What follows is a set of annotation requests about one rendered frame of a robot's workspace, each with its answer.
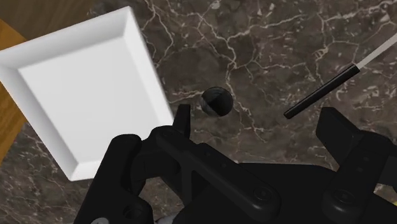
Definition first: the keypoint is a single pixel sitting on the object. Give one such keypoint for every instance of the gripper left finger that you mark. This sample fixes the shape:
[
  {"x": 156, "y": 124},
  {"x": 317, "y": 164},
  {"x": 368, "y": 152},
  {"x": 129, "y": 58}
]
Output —
[{"x": 198, "y": 167}]

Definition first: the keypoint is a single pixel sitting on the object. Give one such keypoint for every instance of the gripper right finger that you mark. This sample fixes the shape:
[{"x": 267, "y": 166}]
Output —
[{"x": 350, "y": 161}]

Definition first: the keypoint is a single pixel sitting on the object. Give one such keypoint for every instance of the black round ball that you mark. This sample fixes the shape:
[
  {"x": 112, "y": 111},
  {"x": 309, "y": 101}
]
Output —
[{"x": 217, "y": 101}]

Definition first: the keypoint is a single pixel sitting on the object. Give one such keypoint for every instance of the white square plate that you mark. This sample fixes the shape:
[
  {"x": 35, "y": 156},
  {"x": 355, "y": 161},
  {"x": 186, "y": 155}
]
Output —
[{"x": 83, "y": 93}]

